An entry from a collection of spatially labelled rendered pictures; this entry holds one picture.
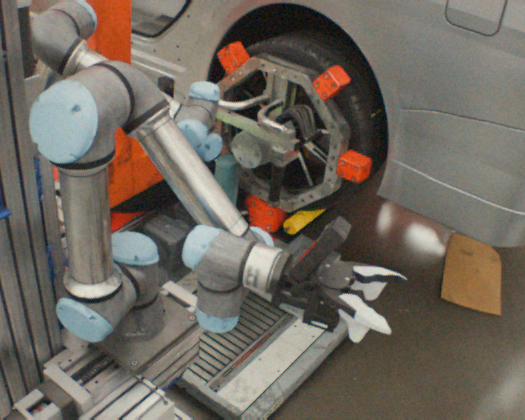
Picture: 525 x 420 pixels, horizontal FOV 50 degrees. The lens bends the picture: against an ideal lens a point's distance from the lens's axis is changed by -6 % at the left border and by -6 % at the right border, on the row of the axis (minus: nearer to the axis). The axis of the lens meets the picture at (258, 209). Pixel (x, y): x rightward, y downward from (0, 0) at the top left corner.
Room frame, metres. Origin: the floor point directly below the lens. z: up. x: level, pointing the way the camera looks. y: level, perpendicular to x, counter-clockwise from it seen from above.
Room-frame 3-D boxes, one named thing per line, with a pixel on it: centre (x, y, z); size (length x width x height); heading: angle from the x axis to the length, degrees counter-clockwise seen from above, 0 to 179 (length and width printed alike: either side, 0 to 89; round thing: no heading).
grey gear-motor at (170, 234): (2.00, 0.27, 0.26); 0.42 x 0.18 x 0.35; 146
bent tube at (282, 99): (1.75, -0.05, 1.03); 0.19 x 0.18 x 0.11; 146
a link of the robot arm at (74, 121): (0.84, 0.30, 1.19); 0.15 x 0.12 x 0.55; 161
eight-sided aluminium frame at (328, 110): (1.91, -0.04, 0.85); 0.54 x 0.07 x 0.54; 56
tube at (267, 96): (1.86, 0.11, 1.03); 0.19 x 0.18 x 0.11; 146
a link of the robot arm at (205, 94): (1.33, 0.16, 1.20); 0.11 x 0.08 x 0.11; 177
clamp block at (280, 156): (1.64, -0.06, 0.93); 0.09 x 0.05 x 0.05; 146
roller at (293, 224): (1.93, -0.19, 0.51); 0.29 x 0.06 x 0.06; 146
